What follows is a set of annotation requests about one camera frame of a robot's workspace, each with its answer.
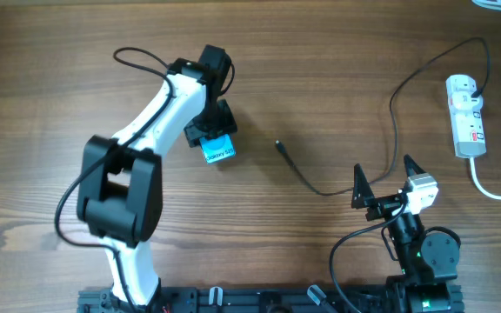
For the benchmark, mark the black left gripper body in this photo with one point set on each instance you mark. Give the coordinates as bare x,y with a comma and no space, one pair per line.
216,120

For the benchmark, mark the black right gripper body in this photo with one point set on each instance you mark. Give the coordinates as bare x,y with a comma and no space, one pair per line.
390,204

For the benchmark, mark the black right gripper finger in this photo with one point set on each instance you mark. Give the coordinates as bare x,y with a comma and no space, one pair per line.
411,167
362,195

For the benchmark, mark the teal Galaxy smartphone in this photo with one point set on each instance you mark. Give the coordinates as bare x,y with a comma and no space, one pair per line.
218,149

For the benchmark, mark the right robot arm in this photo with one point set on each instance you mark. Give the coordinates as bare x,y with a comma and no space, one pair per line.
428,257

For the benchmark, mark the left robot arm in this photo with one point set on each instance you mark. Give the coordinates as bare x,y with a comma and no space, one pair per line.
120,195

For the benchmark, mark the white charger plug adapter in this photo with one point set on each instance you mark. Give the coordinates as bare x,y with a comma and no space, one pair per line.
462,101

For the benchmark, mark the white power strip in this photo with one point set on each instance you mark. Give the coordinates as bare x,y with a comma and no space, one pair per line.
467,127

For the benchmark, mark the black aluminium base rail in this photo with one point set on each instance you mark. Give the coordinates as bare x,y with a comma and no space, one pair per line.
366,298

